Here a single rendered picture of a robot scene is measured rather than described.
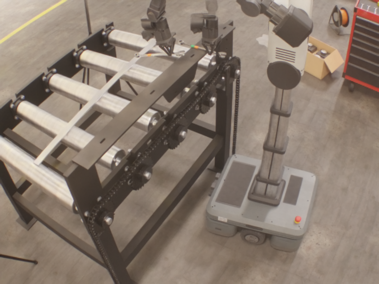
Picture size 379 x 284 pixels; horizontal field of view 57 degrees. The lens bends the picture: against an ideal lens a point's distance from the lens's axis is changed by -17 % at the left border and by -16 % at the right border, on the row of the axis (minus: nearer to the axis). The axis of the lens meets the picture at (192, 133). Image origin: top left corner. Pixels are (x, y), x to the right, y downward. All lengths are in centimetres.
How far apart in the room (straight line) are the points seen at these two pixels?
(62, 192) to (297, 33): 117
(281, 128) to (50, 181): 116
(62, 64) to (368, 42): 253
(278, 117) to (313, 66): 198
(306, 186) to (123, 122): 138
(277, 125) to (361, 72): 182
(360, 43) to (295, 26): 215
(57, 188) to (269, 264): 140
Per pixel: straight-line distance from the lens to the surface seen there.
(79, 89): 226
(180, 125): 193
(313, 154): 314
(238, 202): 242
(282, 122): 201
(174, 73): 179
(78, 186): 152
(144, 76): 227
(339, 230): 274
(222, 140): 268
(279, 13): 145
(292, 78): 177
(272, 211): 240
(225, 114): 254
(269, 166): 224
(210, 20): 182
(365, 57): 360
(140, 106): 163
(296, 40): 147
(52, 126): 207
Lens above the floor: 220
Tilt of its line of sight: 44 degrees down
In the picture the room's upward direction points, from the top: 2 degrees counter-clockwise
